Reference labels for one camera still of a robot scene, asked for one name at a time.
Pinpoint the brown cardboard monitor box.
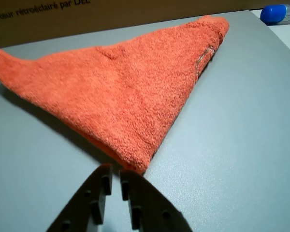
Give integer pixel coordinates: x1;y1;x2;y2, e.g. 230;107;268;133
0;0;290;50

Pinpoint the grey table mat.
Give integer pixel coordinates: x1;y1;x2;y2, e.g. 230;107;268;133
0;9;290;232

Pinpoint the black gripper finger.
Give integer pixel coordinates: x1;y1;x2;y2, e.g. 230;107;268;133
119;169;194;232
46;163;113;232

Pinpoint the clear bottle with blue cap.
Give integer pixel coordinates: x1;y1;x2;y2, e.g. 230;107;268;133
260;3;290;26

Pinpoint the orange terry towel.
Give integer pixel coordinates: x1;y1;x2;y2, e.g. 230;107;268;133
0;14;230;175

